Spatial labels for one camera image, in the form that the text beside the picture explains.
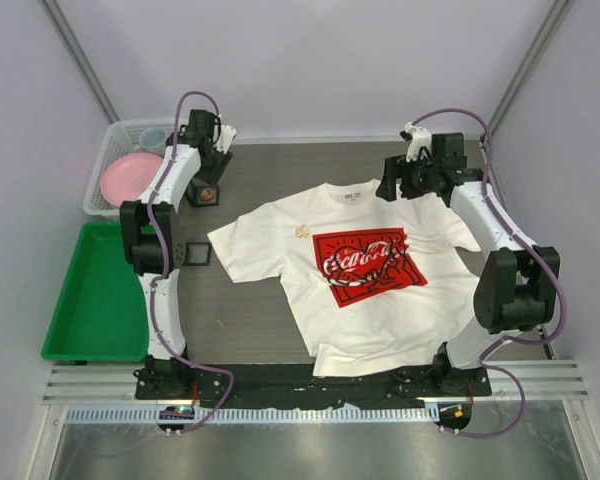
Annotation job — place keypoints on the white printed t-shirt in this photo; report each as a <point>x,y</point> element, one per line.
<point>378,285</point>

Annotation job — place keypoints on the pink plate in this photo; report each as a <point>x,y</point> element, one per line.
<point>128,177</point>

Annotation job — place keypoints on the black box with orange brooch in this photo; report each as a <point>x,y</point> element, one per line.
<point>201,195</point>

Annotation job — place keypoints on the light blue cup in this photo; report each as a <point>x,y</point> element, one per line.
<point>153,140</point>

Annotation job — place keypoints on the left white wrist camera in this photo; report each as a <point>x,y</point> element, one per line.
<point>224,135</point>

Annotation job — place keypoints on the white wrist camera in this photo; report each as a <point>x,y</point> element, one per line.
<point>416,138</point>
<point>224,135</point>

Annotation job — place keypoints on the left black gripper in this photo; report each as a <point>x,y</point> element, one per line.
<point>223,161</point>

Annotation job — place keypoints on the gold flower brooch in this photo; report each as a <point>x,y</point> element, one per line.
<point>302,231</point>

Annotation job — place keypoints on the white slotted cable duct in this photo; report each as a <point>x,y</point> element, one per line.
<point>175,414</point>

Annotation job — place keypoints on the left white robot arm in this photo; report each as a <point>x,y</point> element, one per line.
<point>151,243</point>

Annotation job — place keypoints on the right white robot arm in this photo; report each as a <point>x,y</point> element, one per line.
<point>516,291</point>

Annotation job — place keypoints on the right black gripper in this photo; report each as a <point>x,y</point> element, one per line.
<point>395,167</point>

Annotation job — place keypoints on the green plastic tray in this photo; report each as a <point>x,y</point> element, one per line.
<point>100,315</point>

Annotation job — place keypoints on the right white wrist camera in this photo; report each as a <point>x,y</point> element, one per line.
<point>416,138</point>

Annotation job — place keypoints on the white plastic basket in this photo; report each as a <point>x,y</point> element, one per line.
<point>120,139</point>

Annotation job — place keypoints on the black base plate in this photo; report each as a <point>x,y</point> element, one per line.
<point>293,386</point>

